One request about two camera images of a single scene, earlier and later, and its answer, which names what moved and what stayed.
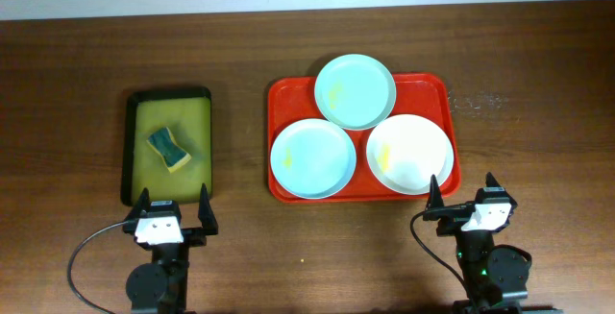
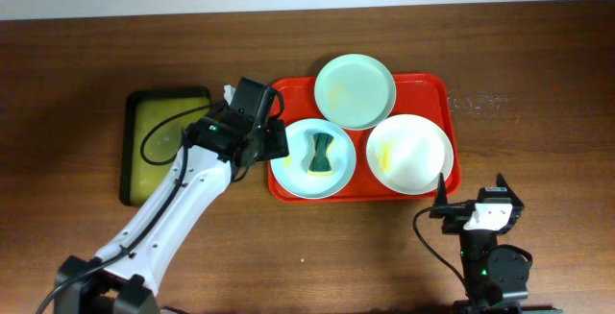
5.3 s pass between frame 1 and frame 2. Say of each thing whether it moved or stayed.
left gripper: moved
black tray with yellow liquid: stayed
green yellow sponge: moved
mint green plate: stayed
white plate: stayed
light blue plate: stayed
